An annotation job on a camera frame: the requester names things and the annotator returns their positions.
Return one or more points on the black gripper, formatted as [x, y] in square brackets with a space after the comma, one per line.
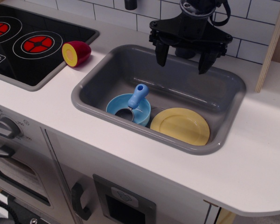
[193, 29]

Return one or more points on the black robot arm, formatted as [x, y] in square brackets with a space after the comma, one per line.
[200, 5]

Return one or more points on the light blue bowl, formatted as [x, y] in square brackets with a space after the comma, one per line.
[141, 113]

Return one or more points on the grey sink basin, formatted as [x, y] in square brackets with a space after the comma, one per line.
[215, 95]

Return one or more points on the yellow plate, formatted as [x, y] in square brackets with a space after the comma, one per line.
[182, 124]

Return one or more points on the red yellow toy fruit half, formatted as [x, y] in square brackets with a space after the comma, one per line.
[75, 53]

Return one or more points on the black toy stove top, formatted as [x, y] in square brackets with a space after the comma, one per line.
[31, 46]

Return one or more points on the grey dishwasher panel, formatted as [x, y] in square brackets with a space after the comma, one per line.
[123, 206]

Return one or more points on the grey oven knob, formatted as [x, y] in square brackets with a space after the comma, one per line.
[8, 128]

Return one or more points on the wooden side post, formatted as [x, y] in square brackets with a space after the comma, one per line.
[273, 54]

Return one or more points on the dark grey cabinet handle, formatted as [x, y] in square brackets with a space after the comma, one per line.
[76, 193]

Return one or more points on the grey oven door handle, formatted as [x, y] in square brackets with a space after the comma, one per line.
[6, 152]

